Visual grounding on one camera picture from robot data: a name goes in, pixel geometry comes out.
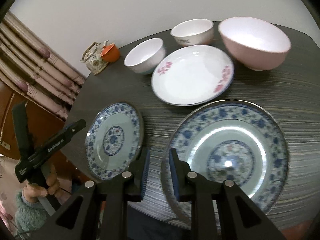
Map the small blue floral plate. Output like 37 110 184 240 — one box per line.
85 102 144 180

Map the large blue floral plate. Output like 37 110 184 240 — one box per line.
167 100 289 213

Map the white pink-flower plate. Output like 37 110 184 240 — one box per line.
151 45 234 106

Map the white bowl blue base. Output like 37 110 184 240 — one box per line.
124 38 166 75

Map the large pink bowl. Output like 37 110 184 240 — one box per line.
217 17 291 71

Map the white bowl pink base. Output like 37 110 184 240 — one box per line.
170 19 214 47

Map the left hand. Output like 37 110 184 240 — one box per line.
22 164 61 203

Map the beige patterned curtain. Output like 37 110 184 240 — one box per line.
1 12 86 120

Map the floral ceramic teapot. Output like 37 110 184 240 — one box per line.
80 40 108 75

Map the orange lidded cup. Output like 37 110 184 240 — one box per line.
100 43 120 63

